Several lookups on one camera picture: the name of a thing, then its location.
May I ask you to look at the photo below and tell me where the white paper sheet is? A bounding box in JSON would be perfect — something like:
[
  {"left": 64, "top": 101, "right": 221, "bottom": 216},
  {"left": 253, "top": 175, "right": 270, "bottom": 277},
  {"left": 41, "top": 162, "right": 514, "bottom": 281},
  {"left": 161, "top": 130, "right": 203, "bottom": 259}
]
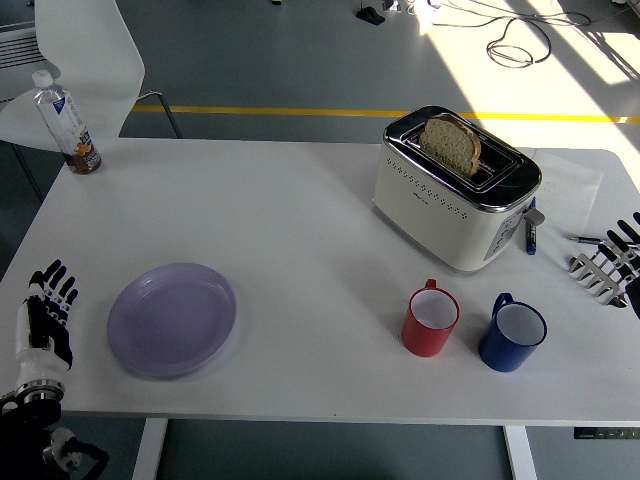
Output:
[{"left": 532, "top": 149, "right": 604, "bottom": 234}]

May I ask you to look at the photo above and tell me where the silver metal toast rack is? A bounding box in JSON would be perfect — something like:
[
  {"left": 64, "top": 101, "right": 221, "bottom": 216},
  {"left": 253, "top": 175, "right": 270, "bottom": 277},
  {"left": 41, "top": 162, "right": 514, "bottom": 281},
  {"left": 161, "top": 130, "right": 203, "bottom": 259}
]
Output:
[{"left": 567, "top": 249, "right": 630, "bottom": 309}]

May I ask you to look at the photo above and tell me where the blue marker pen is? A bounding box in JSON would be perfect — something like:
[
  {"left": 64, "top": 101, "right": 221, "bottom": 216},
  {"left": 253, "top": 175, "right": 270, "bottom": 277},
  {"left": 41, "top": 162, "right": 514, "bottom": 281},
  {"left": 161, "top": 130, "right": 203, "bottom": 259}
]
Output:
[{"left": 523, "top": 196, "right": 539, "bottom": 256}]

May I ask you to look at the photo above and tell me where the red mug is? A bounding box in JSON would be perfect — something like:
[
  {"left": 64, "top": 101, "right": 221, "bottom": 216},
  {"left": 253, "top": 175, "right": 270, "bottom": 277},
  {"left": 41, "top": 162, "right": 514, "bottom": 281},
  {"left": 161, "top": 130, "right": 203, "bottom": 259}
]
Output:
[{"left": 400, "top": 278, "right": 461, "bottom": 359}]

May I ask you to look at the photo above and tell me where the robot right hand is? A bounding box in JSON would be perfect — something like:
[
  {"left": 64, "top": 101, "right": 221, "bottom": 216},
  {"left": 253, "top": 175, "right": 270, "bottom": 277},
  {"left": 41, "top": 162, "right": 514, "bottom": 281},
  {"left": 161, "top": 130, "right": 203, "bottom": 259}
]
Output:
[{"left": 594, "top": 211, "right": 640, "bottom": 321}]

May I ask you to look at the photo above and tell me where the black floor cable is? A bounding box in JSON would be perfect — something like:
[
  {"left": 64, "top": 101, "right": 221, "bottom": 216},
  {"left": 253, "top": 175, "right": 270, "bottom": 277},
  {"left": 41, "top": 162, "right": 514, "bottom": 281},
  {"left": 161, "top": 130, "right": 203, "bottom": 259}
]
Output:
[{"left": 429, "top": 0, "right": 594, "bottom": 69}]

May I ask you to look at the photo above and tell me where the purple plate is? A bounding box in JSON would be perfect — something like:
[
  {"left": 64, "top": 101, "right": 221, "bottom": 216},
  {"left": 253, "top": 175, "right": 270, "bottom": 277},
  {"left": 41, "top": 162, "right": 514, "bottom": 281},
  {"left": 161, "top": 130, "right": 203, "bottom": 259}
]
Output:
[{"left": 106, "top": 262, "right": 238, "bottom": 380}]

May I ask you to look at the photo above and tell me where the black table control panel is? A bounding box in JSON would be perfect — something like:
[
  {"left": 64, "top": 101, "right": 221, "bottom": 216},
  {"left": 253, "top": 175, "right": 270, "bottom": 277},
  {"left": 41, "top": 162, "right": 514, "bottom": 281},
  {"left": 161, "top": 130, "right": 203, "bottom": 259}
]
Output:
[{"left": 573, "top": 427, "right": 632, "bottom": 441}]

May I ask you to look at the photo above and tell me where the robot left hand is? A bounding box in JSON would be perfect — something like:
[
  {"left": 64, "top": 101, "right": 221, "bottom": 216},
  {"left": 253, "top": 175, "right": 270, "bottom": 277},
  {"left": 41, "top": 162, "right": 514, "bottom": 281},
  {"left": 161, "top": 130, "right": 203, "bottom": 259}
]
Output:
[{"left": 13, "top": 258, "right": 81, "bottom": 386}]

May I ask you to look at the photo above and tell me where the white table leg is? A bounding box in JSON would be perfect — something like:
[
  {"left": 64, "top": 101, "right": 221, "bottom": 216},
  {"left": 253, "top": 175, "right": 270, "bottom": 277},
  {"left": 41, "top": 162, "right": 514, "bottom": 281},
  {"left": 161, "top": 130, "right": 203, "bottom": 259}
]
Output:
[
  {"left": 502, "top": 425, "right": 539, "bottom": 480},
  {"left": 130, "top": 417, "right": 169, "bottom": 480}
]

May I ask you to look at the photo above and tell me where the bread slice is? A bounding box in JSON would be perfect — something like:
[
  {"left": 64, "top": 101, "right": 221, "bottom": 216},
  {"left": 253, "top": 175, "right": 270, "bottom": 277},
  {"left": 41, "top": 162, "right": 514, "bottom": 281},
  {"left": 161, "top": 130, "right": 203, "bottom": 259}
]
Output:
[{"left": 418, "top": 114, "right": 483, "bottom": 179}]

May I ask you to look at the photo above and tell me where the blue mug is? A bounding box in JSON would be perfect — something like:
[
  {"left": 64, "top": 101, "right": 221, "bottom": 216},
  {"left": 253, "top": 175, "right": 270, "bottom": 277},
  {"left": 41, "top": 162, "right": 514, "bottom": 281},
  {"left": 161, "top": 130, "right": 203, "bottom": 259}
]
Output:
[{"left": 477, "top": 292, "right": 548, "bottom": 374}]

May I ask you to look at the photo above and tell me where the white slatted radiator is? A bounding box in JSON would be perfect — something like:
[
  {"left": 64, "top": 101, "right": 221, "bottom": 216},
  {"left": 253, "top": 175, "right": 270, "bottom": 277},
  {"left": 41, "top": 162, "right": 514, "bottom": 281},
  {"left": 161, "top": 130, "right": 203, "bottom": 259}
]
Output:
[{"left": 0, "top": 20, "right": 44, "bottom": 71}]

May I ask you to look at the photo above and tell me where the cream toaster with chrome lid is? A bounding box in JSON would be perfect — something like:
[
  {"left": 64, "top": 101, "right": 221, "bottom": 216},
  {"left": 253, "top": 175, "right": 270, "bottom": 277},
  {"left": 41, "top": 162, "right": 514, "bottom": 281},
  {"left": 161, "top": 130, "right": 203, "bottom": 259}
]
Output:
[{"left": 372, "top": 104, "right": 546, "bottom": 275}]

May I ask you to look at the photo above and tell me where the clear plastic drink bottle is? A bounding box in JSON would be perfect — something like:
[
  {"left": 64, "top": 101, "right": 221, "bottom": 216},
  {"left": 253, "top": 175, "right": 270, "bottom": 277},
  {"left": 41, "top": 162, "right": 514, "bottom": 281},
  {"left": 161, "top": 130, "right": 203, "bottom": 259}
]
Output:
[{"left": 31, "top": 70, "right": 103, "bottom": 176}]

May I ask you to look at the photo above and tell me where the white chair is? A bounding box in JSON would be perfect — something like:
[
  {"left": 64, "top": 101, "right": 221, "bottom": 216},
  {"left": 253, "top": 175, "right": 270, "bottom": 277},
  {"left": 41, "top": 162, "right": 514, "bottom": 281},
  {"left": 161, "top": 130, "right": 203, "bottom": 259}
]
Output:
[{"left": 0, "top": 0, "right": 184, "bottom": 201}]

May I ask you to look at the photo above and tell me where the black wedge-shaped floor object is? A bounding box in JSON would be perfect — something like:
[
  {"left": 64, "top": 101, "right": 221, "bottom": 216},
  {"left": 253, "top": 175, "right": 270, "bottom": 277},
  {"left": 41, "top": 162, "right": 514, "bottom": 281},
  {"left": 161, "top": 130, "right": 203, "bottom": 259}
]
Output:
[{"left": 354, "top": 0, "right": 387, "bottom": 26}]

